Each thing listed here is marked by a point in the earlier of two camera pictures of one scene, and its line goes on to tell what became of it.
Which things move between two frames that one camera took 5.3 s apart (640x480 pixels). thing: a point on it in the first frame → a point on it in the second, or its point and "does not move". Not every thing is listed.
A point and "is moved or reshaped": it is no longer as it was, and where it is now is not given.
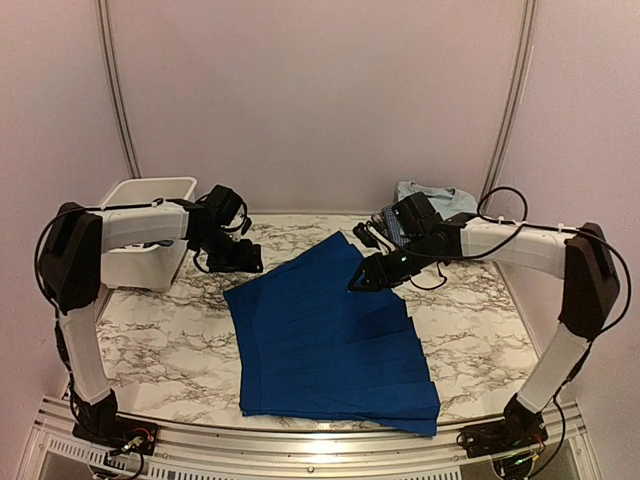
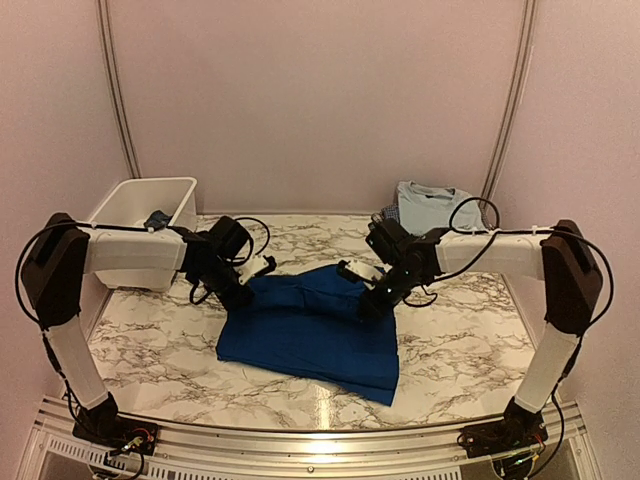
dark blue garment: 310,347 is moved or reshaped
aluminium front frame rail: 206,450 does not move
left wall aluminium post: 118,87 does not move
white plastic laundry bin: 146,268 does not move
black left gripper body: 224,254 → 216,280
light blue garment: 447,201 does not move
